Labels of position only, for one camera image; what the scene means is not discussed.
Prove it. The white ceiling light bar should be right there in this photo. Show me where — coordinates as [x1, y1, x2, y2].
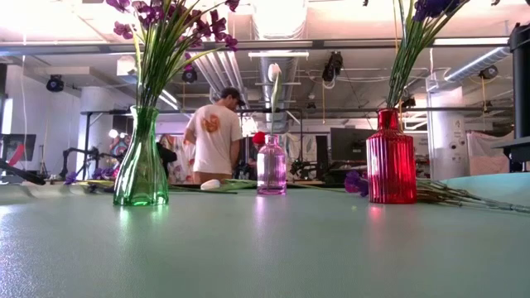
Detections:
[247, 50, 311, 60]

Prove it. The white artificial tulip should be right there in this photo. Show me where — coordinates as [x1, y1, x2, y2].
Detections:
[200, 178, 347, 194]
[267, 61, 287, 140]

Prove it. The red ribbed glass vase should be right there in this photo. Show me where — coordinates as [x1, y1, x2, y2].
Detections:
[365, 108, 418, 205]

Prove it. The teal table mat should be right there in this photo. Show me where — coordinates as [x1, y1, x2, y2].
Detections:
[0, 171, 530, 298]

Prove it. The dark computer monitor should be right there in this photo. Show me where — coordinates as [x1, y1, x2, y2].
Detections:
[330, 127, 377, 163]

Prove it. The colourful patterned cloth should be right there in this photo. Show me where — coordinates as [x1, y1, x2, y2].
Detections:
[159, 134, 195, 185]

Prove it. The grey overhead rail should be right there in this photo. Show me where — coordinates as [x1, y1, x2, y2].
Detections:
[0, 36, 511, 57]

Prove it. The person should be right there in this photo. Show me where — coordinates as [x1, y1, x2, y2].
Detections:
[184, 86, 246, 186]
[246, 131, 268, 179]

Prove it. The pink glass bottle vase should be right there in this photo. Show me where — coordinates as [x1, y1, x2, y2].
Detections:
[256, 134, 287, 196]

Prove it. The white ceiling unit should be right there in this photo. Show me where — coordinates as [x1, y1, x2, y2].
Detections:
[115, 55, 141, 78]

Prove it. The silver ventilation duct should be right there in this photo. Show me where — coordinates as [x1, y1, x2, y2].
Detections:
[443, 46, 513, 84]
[258, 55, 300, 133]

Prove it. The red slanted strip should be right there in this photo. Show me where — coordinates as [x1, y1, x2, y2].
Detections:
[7, 143, 27, 166]

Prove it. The pink cloth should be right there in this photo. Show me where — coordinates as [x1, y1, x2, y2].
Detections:
[466, 131, 511, 175]

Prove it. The yellow cable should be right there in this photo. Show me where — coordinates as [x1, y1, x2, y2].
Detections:
[391, 0, 403, 121]

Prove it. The black slanted rod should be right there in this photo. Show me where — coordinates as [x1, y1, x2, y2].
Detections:
[0, 159, 47, 186]

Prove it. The white round pillar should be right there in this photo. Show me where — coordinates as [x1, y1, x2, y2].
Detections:
[427, 91, 470, 180]

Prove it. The grey side desk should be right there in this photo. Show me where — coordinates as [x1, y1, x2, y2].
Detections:
[491, 137, 530, 163]

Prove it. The black ceiling-mounted device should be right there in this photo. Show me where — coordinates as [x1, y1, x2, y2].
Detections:
[321, 50, 345, 83]

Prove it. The green glass vase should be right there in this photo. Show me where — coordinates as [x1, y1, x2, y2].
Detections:
[113, 105, 170, 207]

